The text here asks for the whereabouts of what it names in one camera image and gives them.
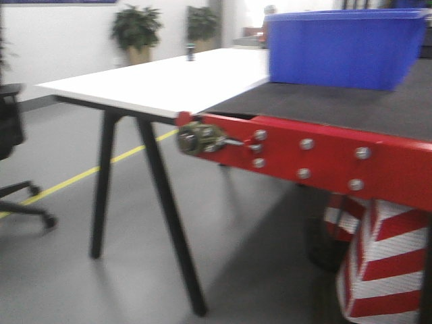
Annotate green conveyor tensioner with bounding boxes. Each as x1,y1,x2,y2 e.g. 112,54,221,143
176,121,244,156

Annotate blue bin on conveyor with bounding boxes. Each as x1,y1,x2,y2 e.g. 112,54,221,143
265,8,428,90

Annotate black conveyor belt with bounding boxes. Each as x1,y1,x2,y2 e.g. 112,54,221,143
207,59,431,141

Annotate white table black legs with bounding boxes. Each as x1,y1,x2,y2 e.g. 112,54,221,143
42,48,269,317

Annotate small dark bottle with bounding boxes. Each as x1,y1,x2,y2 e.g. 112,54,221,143
186,43,196,61

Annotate right potted plant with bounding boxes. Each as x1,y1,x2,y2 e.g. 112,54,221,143
187,6,219,53

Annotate potted plant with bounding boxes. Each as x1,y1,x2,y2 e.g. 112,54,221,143
111,5,163,65
187,6,219,53

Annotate left potted plant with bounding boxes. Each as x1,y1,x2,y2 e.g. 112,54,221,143
111,5,163,65

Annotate red white striped guard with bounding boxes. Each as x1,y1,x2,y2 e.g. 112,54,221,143
324,194,429,323

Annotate black office chair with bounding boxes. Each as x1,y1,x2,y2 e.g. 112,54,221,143
1,83,57,229

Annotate red conveyor frame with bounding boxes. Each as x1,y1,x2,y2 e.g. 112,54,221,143
175,111,431,211

